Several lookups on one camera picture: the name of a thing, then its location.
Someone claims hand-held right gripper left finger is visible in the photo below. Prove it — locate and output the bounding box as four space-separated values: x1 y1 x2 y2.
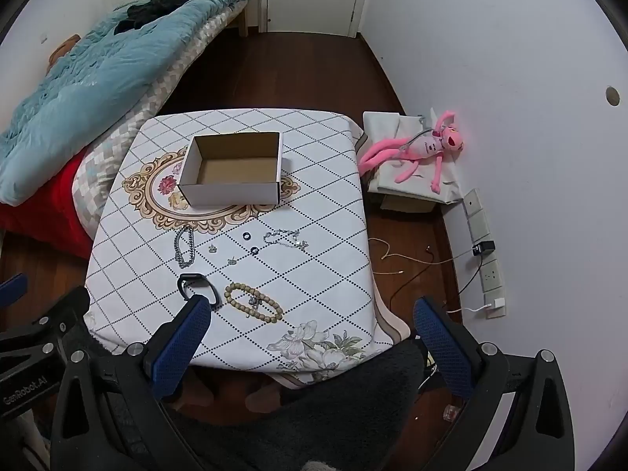
49 294 213 471

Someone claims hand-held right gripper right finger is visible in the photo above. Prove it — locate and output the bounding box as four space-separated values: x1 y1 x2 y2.
413 297 576 471

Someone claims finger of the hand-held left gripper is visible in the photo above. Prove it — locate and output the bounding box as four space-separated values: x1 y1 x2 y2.
0 285 105 360
0 274 29 307

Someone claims black bangle bracelet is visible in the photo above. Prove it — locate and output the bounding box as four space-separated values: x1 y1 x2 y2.
177 273 221 311

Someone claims wooden bead bracelet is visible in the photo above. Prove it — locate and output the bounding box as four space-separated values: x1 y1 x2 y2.
224 283 284 323

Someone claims silver chain bracelet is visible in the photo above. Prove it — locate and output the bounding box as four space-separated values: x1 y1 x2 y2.
174 227 196 267

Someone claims silver charm bracelet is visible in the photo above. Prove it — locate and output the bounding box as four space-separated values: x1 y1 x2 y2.
263 228 310 251

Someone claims cardboard box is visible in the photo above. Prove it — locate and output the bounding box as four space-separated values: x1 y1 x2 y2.
177 131 284 207

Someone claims person's left foot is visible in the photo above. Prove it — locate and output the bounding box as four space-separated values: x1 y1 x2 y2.
172 382 214 410

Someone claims person's foot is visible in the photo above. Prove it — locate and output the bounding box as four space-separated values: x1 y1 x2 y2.
172 382 214 410
245 387 281 413

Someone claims red blanket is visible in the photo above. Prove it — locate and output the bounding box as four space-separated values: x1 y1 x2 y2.
0 157 94 260

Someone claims person's right foot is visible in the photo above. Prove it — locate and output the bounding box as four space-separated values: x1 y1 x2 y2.
245 387 281 413

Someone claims dark grey fleece clothing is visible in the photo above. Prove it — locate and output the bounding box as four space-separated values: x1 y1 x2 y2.
162 338 462 471

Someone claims white diamond-pattern printed tablecloth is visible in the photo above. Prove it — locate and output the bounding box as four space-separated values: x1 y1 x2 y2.
83 107 410 388

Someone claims pink plush toy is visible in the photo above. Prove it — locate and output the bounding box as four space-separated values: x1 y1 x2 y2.
357 107 467 193

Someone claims light blue quilt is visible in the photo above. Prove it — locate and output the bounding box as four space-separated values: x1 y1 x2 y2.
0 0 261 207

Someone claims brown plush toy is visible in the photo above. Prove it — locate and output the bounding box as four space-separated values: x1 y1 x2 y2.
46 34 82 70

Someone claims black clothing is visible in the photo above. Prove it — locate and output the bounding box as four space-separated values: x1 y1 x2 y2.
114 0 194 36

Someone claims wooden bed leg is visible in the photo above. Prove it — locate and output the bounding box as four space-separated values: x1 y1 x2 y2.
235 0 251 37

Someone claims white charging cable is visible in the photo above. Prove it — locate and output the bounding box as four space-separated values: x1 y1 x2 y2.
368 237 474 278

